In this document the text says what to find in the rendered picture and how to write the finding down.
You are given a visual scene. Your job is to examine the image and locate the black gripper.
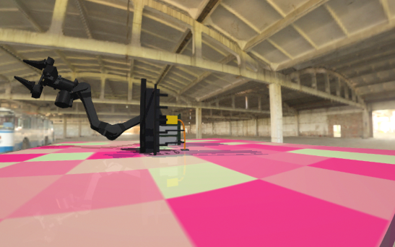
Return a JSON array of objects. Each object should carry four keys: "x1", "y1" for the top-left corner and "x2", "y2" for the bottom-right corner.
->
[{"x1": 14, "y1": 57, "x2": 63, "y2": 99}]

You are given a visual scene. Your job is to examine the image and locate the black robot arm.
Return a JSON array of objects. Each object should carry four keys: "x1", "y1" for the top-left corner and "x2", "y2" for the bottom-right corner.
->
[{"x1": 43, "y1": 64, "x2": 140, "y2": 141}]

